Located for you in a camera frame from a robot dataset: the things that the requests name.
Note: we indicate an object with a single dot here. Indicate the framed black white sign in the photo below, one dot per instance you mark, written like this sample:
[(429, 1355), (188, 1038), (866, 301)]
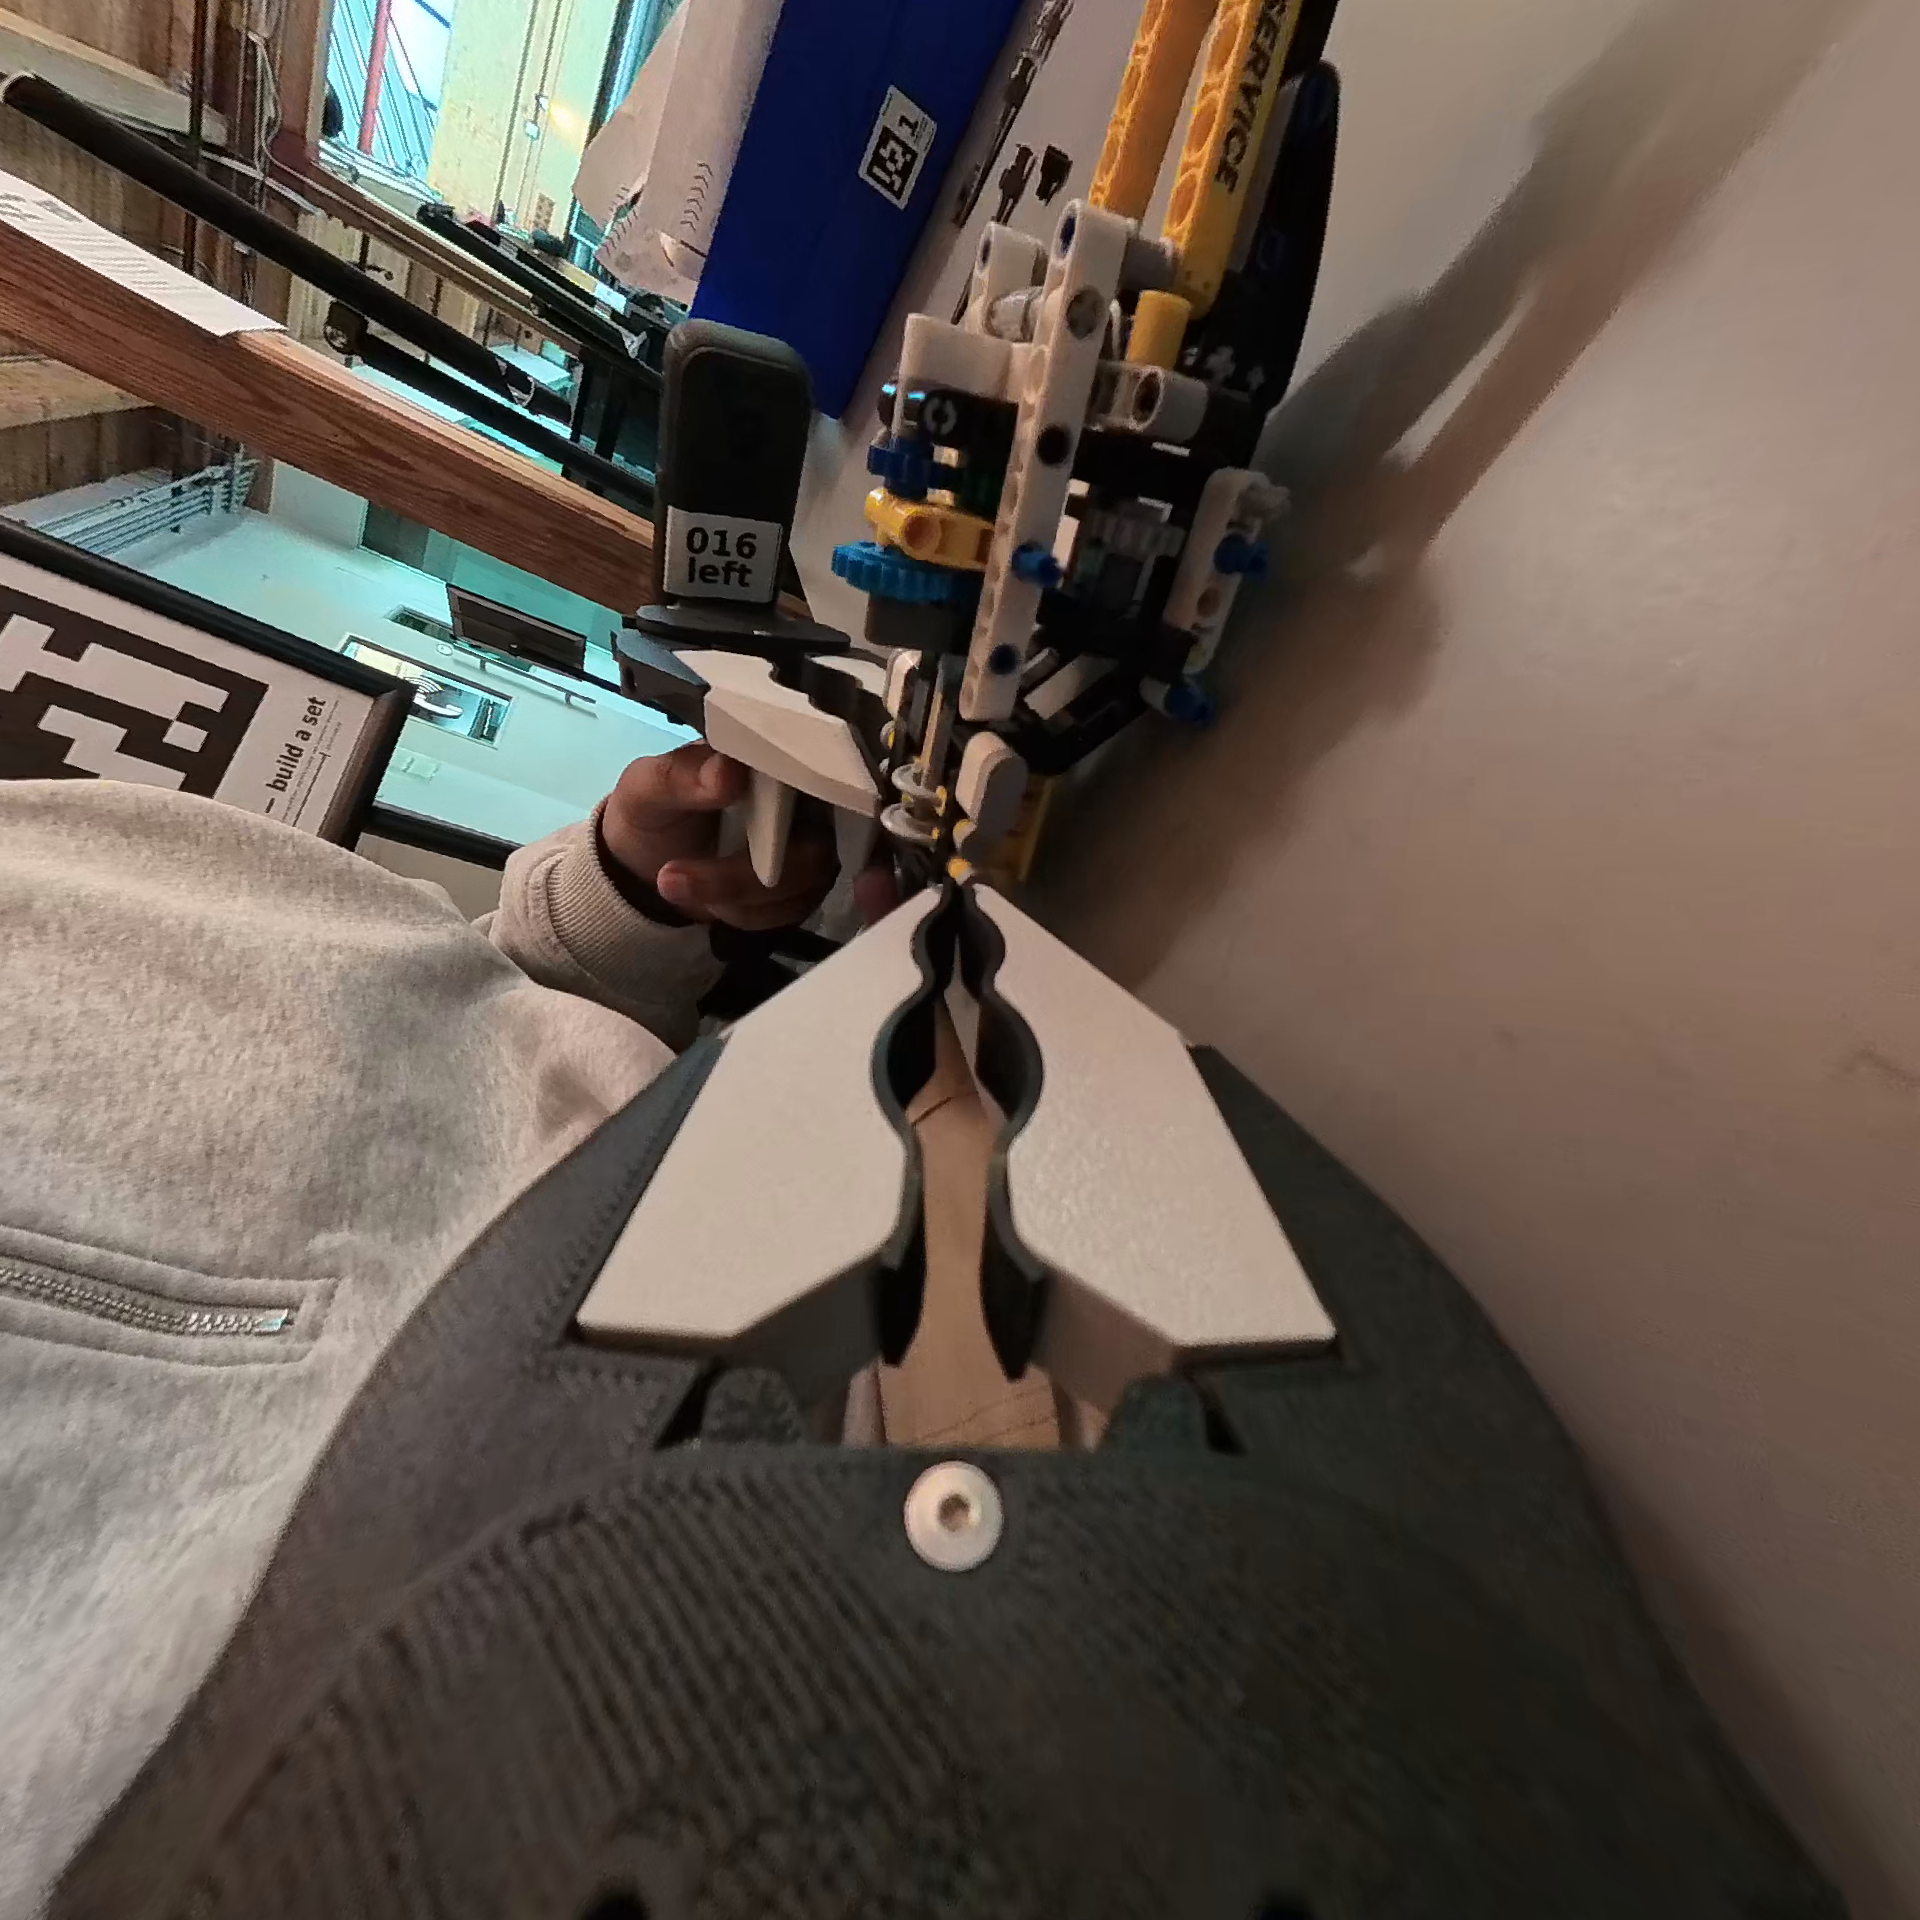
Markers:
[(119, 676)]

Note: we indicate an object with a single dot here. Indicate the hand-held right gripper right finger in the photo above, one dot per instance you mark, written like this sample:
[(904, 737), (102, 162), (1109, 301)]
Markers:
[(1171, 1187)]

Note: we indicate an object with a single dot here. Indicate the white paper sheet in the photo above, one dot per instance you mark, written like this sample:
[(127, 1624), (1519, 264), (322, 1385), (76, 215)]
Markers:
[(119, 248)]

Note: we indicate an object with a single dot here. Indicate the long black lego piece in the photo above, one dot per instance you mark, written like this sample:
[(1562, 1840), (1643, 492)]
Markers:
[(1023, 61), (1016, 188)]

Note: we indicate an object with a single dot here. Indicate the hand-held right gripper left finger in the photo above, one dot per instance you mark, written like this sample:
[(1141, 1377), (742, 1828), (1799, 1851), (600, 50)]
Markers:
[(750, 1187)]

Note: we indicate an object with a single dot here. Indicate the person's left hand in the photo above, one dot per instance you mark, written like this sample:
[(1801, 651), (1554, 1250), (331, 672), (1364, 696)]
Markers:
[(675, 818)]

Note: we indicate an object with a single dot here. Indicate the blue box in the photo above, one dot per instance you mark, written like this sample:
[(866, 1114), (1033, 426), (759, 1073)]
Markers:
[(825, 149)]

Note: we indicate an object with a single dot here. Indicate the black metal frame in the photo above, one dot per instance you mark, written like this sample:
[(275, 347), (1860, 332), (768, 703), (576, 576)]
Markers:
[(374, 299)]

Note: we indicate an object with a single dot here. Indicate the wooden railing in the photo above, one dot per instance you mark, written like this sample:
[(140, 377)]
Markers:
[(374, 405)]

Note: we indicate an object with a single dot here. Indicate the small black lego piece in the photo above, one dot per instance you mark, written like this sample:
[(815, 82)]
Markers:
[(1056, 167)]

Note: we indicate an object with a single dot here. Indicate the lego crane model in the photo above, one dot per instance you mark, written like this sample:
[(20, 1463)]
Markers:
[(1048, 418)]

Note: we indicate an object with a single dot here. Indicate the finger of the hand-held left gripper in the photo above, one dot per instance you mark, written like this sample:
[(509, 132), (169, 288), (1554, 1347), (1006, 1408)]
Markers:
[(780, 751), (764, 683)]

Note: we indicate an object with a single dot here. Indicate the person's left forearm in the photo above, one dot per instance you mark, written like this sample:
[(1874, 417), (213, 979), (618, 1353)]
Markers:
[(571, 929)]

